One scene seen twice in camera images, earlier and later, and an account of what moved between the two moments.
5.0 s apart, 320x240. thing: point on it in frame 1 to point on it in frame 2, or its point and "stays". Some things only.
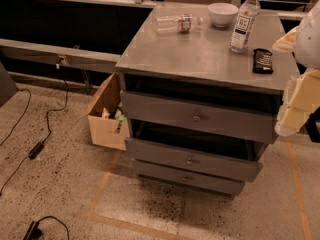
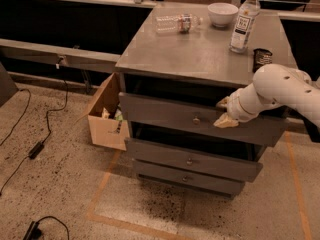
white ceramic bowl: (222, 14) stays
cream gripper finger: (287, 43) to (223, 102)
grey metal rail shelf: (61, 55) stays
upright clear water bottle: (244, 23) stays
